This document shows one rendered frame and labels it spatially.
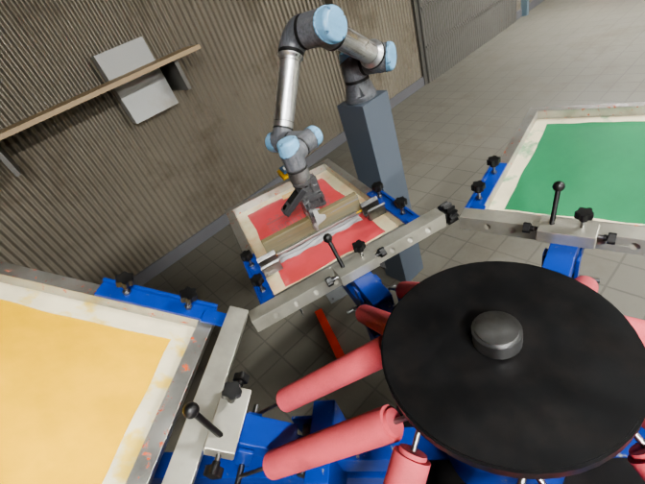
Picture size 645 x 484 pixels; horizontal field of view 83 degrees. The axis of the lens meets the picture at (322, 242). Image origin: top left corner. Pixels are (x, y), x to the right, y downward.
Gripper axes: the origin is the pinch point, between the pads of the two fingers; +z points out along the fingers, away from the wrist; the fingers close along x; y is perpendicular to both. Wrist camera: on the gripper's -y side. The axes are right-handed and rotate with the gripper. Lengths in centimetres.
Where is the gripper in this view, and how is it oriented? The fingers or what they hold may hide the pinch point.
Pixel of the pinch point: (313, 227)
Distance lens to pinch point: 140.6
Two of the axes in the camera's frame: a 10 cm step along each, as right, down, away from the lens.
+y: 8.7, -4.6, 1.6
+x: -3.8, -4.6, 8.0
